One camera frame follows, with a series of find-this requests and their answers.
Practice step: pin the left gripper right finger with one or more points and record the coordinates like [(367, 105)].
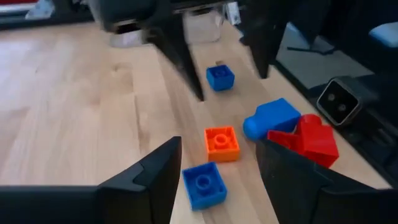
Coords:
[(311, 199)]

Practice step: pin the red block with round knob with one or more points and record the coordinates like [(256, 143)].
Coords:
[(320, 143)]

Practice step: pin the blue block with round knob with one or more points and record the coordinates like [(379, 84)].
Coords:
[(270, 119)]

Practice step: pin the orange small square block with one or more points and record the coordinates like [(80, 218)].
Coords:
[(222, 144)]

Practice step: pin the dark red small square block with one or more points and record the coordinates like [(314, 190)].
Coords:
[(281, 138)]

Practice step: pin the light blue padded seat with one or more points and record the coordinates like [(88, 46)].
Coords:
[(385, 34)]

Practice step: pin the blue small square block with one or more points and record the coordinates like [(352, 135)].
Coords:
[(220, 77), (203, 186)]

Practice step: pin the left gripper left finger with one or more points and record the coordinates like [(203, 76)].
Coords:
[(93, 205)]

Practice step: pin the clear plastic bin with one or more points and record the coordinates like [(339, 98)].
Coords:
[(202, 29)]

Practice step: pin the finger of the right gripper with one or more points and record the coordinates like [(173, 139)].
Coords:
[(177, 49), (264, 37)]

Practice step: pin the black table-level camera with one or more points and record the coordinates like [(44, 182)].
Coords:
[(339, 102)]

